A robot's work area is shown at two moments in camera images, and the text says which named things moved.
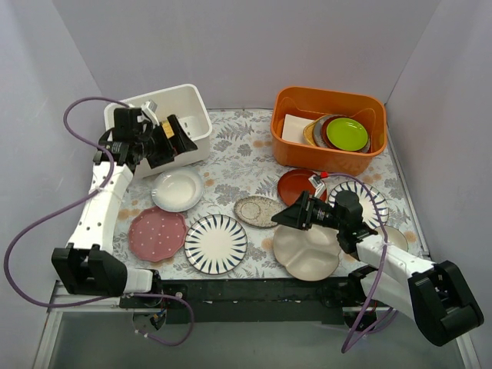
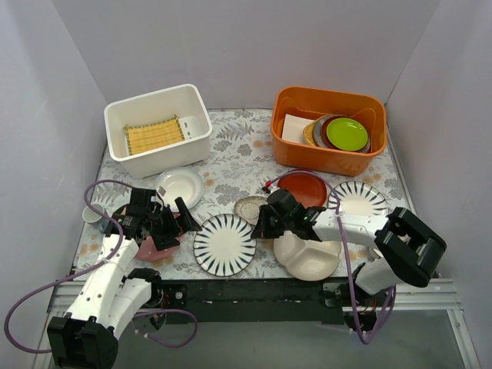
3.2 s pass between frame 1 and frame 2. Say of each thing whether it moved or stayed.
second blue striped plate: stayed
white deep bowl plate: stayed
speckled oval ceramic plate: stayed
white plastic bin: stayed
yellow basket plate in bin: stayed
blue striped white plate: moved
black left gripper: moved
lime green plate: stayed
